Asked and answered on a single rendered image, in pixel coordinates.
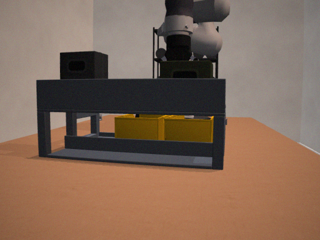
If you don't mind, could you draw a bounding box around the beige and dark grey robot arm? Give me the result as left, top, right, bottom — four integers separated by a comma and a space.
157, 0, 231, 56

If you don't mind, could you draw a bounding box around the dark grey metal shelf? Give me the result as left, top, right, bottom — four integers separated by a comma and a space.
36, 78, 228, 170

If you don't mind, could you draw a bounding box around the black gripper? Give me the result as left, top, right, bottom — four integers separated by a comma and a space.
158, 34, 199, 64

